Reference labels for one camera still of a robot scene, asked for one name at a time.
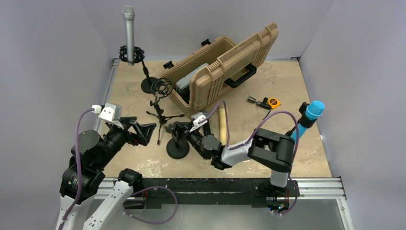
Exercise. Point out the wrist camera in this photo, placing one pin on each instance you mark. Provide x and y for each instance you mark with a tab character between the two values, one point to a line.
110	113
199	119

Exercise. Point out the black silver adapter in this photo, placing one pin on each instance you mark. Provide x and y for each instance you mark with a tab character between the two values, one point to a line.
258	103

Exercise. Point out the black round base stand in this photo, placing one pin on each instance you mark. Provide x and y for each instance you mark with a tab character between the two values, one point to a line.
177	149

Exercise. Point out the orange tape measure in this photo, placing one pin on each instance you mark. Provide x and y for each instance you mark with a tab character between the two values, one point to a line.
273	103

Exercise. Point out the tan hard case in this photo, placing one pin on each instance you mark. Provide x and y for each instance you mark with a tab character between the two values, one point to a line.
219	67

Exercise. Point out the cream microphone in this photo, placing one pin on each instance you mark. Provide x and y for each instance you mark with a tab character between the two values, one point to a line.
222	124

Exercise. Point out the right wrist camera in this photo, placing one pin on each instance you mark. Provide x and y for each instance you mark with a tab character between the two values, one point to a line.
199	119

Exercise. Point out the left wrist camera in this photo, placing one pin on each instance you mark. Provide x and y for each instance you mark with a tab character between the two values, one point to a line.
110	113

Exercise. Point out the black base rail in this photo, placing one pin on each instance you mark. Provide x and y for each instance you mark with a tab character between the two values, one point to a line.
253	192

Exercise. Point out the silver microphone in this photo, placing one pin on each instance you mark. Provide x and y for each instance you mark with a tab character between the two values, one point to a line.
129	18

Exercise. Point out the grey foam insert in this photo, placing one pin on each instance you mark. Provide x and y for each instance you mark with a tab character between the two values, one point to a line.
182	85

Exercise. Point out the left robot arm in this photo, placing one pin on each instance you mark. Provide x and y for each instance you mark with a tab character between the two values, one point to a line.
84	175

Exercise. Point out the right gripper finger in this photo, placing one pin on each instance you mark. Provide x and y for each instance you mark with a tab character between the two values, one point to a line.
207	128
177	130

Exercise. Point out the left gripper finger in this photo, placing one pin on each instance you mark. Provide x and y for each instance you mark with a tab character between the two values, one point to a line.
128	120
142	132

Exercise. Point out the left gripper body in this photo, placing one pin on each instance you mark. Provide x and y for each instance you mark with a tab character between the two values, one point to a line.
116	137

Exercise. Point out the blue microphone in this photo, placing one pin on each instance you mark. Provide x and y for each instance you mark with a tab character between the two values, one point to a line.
313	111

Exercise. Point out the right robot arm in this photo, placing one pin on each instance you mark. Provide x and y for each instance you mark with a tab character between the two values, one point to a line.
271	149

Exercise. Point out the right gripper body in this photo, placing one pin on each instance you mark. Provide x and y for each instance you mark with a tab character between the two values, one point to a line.
195	138

